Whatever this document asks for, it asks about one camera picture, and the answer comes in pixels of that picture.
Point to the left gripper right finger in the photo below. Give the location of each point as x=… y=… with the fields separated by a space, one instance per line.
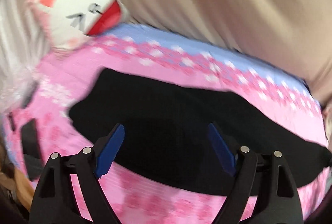
x=277 y=201

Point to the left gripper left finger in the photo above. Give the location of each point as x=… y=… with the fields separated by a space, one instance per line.
x=54 y=199

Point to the black pants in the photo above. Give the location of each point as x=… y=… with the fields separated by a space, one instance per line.
x=166 y=132

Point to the black smartphone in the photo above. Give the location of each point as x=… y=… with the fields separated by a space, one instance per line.
x=31 y=150

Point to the pink floral bed sheet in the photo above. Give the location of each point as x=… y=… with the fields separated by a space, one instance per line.
x=166 y=57

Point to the silver satin fabric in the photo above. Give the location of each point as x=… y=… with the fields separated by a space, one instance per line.
x=23 y=44

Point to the beige curtain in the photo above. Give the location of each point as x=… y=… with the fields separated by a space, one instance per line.
x=294 y=35

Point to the white cat face pillow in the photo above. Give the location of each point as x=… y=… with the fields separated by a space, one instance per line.
x=68 y=24

